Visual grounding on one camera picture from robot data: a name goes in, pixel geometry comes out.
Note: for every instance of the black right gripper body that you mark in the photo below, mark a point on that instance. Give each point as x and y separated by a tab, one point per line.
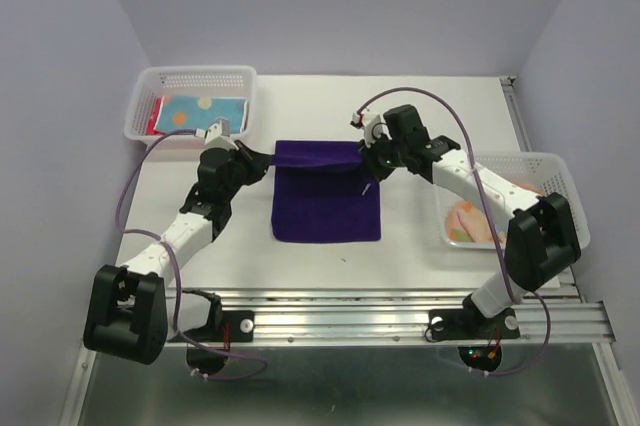
399	150

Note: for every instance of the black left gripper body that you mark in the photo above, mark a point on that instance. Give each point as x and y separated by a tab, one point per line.
238	176

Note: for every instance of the purple towel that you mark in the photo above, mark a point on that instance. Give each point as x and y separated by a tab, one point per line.
323	195

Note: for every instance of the blue patterned towel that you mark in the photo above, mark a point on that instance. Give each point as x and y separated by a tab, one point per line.
199	112

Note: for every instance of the pink towel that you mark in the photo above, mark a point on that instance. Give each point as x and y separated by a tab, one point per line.
151	124

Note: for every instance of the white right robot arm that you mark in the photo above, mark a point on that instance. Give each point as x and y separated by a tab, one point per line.
536	233

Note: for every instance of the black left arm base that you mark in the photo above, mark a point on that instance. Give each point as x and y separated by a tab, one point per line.
235	326

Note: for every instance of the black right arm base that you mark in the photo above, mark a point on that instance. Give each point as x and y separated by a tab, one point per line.
467	324

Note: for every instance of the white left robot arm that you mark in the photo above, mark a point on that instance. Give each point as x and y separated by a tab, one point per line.
128	316

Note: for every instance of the white empty plastic basket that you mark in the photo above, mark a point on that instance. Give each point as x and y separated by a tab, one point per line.
228	81

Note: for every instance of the white plastic towel basket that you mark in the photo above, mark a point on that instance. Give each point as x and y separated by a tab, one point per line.
511	181

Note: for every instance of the peach patterned towel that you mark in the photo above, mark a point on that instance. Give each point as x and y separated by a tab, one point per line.
462	224

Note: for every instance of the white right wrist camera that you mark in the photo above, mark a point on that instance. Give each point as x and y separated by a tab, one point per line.
370	123

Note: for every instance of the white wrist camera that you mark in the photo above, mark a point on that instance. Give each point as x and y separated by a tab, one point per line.
370	123
217	135

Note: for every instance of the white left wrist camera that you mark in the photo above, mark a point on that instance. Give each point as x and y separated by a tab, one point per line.
217	135

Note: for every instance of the aluminium mounting rail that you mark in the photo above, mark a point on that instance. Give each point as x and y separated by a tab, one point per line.
399	317

